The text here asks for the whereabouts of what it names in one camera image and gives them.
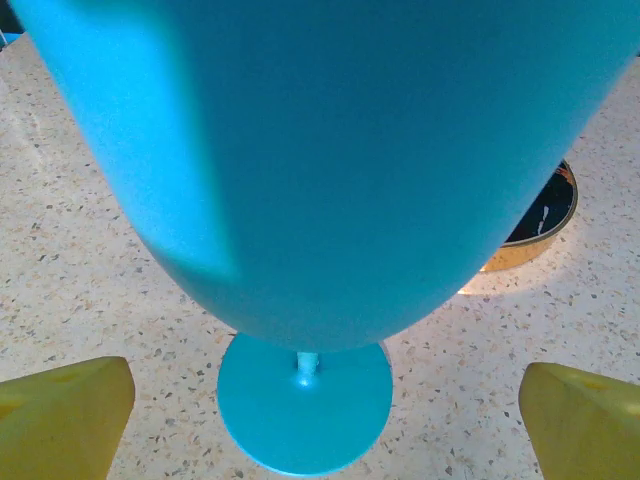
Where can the blue plastic goblet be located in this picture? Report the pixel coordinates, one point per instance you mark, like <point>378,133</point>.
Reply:
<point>320,150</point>

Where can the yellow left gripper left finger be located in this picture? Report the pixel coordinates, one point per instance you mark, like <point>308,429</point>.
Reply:
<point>55,425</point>

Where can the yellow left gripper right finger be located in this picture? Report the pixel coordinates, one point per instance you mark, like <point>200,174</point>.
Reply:
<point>585,430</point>

